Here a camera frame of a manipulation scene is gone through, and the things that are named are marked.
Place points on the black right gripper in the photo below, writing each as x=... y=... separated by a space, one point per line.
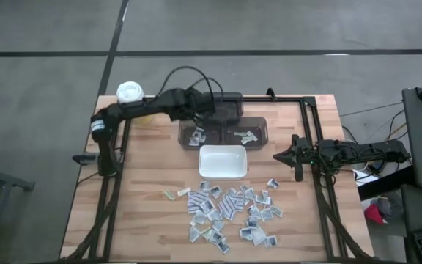
x=304 y=155

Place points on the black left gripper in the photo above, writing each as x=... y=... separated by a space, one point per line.
x=190 y=104

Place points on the green white packet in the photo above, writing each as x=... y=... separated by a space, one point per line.
x=249 y=140

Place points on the plain white packet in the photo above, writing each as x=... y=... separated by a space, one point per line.
x=251 y=133

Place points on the green striped strip packet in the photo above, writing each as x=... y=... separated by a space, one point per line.
x=169 y=194
x=206 y=232
x=239 y=133

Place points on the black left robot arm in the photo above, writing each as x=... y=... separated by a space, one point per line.
x=137 y=108

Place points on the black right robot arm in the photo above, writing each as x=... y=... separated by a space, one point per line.
x=372 y=150

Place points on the grey translucent plastic bin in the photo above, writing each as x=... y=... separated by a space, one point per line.
x=255 y=122
x=214 y=141
x=229 y=106

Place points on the white plastic bin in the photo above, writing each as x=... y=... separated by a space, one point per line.
x=223 y=163

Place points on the black clamp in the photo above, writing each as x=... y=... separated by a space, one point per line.
x=83 y=158
x=270 y=93

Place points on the Lysol wipes canister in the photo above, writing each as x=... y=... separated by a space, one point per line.
x=129 y=91

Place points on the blue striped bandage packet pile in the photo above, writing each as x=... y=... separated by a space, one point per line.
x=228 y=207

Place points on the white paper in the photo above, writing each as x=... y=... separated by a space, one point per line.
x=361 y=177

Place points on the black diagonal bar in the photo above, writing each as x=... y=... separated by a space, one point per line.
x=383 y=181

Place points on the white printed text packet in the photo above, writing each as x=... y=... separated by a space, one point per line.
x=194 y=234
x=199 y=219

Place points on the red cloth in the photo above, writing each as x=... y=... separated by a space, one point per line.
x=374 y=214

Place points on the grey cloth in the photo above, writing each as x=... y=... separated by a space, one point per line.
x=386 y=206

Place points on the black table frame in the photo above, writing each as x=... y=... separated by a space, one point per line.
x=288 y=99

